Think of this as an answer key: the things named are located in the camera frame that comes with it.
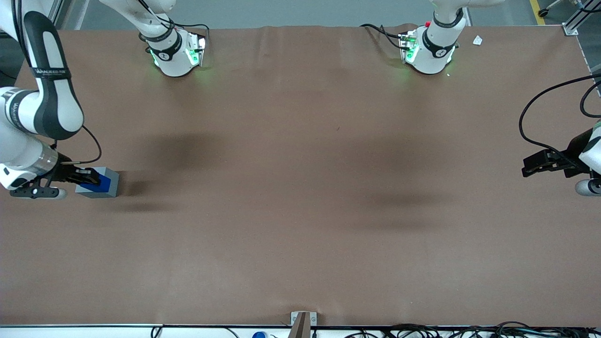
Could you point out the brown table mat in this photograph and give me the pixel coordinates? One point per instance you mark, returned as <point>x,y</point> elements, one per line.
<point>300,211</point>

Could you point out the brown camera mount post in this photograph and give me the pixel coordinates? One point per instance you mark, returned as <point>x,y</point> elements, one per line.
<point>300,328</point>

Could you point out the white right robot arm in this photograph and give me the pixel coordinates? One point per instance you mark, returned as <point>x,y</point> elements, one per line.
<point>51,98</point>

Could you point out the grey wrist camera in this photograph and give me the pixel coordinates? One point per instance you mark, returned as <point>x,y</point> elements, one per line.
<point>35,192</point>
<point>584,188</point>

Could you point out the white paper scrap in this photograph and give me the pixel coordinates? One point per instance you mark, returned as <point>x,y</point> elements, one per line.
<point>477,41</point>

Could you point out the metal mounting bracket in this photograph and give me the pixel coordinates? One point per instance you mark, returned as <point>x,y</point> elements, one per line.
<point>295,317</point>

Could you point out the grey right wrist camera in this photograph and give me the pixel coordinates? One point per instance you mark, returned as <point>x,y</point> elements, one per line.
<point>35,192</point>

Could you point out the blue round cap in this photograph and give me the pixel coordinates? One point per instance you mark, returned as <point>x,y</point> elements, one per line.
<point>258,335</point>

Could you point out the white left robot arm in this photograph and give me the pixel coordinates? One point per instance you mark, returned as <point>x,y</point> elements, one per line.
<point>434,56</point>

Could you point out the blue plastic part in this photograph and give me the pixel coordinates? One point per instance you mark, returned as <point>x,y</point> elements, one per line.
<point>96,188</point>

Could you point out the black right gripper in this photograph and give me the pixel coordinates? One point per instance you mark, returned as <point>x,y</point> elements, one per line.
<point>63,174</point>

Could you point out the aluminium frame post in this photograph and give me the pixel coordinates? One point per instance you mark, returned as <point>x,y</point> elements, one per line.
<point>57,11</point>
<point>575,21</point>

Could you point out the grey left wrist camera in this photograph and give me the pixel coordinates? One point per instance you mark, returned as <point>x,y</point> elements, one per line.
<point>584,188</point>

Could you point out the gray square base block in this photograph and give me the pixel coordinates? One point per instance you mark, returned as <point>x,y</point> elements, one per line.
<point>112,185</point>

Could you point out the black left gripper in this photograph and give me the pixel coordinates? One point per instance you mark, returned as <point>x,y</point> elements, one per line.
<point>575,146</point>

